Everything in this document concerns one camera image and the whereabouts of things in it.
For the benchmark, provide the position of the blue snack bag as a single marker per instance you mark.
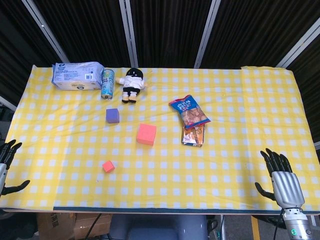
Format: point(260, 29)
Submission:
point(192, 112)

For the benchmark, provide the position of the brown cardboard box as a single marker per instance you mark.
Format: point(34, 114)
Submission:
point(65, 226)

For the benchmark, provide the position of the blue tissue pack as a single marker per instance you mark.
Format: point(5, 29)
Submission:
point(75, 75)

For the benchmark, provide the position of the light blue drink can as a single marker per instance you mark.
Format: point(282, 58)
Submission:
point(107, 83)

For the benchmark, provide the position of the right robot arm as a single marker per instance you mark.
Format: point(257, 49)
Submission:
point(297, 225)

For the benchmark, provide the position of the plush doll white shirt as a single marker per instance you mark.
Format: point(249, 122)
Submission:
point(132, 82)

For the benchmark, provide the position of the yellow table leg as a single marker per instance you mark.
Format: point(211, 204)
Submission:
point(254, 228)

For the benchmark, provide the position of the white frame post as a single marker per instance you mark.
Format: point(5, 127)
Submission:
point(45, 30)
point(300, 47)
point(129, 32)
point(207, 32)

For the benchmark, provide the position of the purple foam cube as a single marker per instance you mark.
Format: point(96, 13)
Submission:
point(112, 115)

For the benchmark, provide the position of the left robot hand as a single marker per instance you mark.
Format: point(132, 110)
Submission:
point(3, 172)

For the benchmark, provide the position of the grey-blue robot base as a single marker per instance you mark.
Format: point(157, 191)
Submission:
point(160, 227)

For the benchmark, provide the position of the large red foam cube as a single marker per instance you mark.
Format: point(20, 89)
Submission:
point(146, 134)

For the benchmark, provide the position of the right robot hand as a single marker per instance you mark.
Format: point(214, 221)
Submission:
point(287, 187)

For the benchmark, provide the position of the orange snack box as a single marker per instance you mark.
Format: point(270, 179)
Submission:
point(193, 137)

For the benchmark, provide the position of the yellow checkered tablecloth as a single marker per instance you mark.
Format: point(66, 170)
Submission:
point(175, 175)

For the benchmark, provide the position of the small red foam cube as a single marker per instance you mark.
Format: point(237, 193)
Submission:
point(108, 167)

